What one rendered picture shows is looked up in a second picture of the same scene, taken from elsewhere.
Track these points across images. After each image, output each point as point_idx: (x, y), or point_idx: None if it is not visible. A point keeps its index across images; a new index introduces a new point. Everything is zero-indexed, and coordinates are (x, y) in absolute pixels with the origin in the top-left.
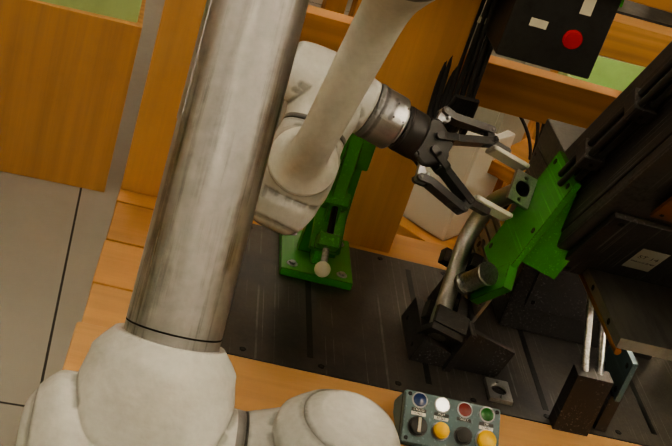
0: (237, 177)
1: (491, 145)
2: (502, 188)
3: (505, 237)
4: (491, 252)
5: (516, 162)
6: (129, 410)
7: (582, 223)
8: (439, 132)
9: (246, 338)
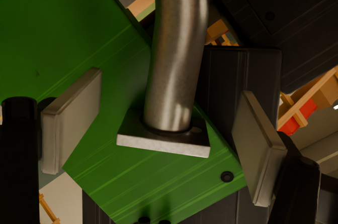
0: None
1: (275, 192)
2: (180, 80)
3: (73, 42)
4: None
5: (237, 143)
6: None
7: (82, 212)
8: None
9: None
